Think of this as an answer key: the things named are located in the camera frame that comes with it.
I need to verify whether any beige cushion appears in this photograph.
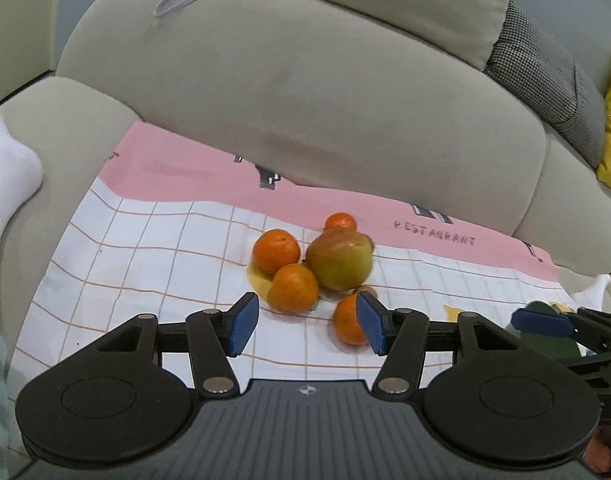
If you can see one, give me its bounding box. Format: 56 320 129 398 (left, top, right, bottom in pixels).
280 0 521 72

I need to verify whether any white sock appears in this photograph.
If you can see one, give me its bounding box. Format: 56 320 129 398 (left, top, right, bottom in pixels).
571 274 611 312
0 86 44 247

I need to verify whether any yellow banana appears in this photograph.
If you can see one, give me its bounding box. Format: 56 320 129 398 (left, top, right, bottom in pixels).
247 261 276 297

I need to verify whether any orange tangerine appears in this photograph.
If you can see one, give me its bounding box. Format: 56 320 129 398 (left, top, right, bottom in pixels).
268 263 319 315
253 229 302 276
333 294 372 347
324 212 357 232

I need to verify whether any pink and white printed cloth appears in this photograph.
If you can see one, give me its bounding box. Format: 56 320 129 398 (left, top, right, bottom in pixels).
8 120 579 401

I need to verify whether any beige sofa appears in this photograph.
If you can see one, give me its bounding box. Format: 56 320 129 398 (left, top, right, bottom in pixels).
0 0 611 321

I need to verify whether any person's right hand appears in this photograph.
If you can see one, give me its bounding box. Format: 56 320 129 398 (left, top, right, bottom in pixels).
584 432 611 475

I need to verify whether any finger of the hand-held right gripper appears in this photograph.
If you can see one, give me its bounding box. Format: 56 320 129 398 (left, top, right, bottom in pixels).
555 352 611 378
512 307 611 353

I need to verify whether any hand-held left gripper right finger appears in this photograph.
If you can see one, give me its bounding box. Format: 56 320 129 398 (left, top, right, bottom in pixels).
355 291 525 397

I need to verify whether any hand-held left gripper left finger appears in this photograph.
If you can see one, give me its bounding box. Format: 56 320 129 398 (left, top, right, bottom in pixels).
93 292 260 400

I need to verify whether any green and red apple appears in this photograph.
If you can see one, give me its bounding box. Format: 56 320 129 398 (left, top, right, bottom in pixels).
305 228 375 292

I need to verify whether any dark green fruit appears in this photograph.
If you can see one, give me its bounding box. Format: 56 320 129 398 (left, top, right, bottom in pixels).
510 301 593 361

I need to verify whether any grey patterned pillow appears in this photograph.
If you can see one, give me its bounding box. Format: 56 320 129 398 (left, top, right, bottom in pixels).
485 0 609 168

